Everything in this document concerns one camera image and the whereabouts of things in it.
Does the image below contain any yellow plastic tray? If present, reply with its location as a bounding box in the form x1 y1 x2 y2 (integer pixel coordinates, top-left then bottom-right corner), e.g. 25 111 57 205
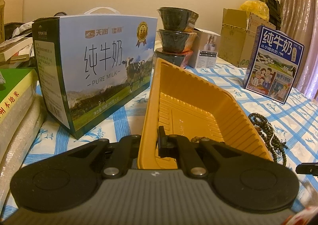
137 58 272 170

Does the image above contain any dark bead necklace pile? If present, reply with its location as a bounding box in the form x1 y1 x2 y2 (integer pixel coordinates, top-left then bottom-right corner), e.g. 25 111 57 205
247 112 290 166

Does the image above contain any blue checkered bed sheet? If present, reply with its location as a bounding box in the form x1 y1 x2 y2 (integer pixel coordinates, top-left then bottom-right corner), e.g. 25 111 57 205
0 55 318 220

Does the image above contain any bottom black food bowl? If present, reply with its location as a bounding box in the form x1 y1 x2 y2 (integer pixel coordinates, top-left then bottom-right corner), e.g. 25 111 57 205
155 47 193 69

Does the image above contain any black food bowl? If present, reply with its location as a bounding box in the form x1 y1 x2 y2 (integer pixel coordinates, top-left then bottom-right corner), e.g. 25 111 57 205
155 47 193 69
157 29 197 53
157 7 199 32

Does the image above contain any large pure milk carton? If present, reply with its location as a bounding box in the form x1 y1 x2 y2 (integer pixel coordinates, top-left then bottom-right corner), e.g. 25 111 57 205
32 7 157 139

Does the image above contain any small white product box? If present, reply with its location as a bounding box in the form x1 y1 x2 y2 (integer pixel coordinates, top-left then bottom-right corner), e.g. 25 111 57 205
188 28 220 69

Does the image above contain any middle black food bowl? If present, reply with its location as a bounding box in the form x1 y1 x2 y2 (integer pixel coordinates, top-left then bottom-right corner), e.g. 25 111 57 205
157 29 197 53

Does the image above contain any small blue milk carton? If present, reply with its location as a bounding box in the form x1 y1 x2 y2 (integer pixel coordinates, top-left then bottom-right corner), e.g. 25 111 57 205
243 25 304 104

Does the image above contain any top black food bowl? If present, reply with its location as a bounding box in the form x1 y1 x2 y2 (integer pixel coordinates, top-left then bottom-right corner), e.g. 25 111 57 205
157 7 199 32

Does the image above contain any brown cardboard box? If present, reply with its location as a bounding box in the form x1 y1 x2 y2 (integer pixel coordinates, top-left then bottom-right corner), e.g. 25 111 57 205
218 8 275 68

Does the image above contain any stack of papers books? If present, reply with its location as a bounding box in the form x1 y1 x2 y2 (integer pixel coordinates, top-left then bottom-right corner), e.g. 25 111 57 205
1 21 34 69

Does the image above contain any yellow plastic bag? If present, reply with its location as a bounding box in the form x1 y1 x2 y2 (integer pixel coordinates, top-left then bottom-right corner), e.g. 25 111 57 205
239 0 270 21

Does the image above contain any pink curtain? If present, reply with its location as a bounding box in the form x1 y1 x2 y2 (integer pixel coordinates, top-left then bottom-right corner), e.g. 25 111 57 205
281 0 317 101

